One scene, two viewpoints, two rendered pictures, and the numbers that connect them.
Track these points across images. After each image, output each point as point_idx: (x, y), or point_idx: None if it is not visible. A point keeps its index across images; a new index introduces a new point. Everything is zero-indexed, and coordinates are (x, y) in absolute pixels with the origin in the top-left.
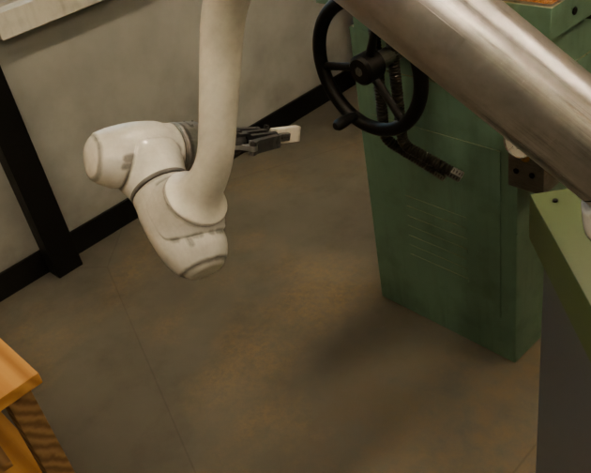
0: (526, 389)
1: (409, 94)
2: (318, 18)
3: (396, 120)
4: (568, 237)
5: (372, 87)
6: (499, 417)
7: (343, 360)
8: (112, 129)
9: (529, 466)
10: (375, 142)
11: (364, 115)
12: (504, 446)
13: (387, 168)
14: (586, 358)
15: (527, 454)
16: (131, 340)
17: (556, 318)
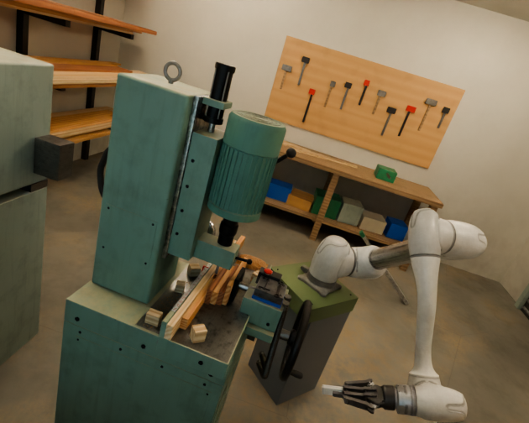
0: (233, 414)
1: (235, 360)
2: (302, 341)
3: (290, 347)
4: (327, 302)
5: (225, 384)
6: (252, 422)
7: None
8: (453, 392)
9: (270, 408)
10: (215, 416)
11: (282, 368)
12: (265, 418)
13: (214, 420)
14: (337, 317)
15: (265, 409)
16: None
17: (317, 328)
